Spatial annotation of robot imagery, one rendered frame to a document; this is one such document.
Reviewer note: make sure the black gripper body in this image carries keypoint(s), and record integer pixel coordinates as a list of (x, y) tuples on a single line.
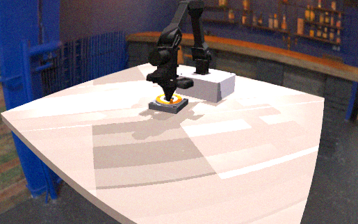
[(173, 81)]

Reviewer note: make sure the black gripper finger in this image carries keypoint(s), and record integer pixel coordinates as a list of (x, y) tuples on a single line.
[(165, 90), (171, 90)]

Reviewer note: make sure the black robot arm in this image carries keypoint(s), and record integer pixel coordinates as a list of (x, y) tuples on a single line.
[(166, 48)]

